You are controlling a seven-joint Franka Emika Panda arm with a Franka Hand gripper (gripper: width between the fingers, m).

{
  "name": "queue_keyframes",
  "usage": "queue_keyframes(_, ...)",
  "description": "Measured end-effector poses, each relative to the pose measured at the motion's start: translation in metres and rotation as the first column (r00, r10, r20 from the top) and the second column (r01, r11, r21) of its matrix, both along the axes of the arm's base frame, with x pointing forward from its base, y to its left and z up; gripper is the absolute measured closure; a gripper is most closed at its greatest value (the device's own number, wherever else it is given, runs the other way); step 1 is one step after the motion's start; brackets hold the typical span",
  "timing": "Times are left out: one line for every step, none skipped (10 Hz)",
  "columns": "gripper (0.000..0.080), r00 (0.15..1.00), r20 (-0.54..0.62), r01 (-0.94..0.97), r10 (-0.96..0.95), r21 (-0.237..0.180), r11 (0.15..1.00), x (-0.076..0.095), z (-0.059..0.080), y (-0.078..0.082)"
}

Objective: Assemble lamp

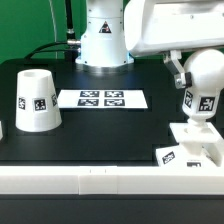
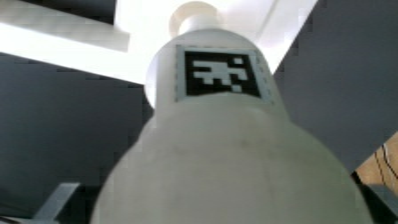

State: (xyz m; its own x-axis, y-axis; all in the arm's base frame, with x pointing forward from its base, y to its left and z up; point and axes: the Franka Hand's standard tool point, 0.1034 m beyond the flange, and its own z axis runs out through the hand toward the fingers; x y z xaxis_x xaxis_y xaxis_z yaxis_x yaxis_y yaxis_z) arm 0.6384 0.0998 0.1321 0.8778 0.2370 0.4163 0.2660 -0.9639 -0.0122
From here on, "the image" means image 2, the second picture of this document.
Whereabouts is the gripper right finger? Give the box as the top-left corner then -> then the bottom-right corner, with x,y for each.
351,173 -> 398,224

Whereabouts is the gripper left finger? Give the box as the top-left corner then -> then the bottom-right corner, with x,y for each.
28,182 -> 80,224

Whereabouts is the white lamp bulb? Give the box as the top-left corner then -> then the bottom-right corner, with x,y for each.
88,0 -> 373,224

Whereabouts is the white front fence wall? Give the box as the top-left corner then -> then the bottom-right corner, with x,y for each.
0,0 -> 151,84

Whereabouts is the white fence wall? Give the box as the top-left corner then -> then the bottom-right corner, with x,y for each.
0,0 -> 151,84
113,0 -> 319,73

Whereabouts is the white right fence wall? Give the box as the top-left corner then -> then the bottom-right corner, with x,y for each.
113,0 -> 319,73

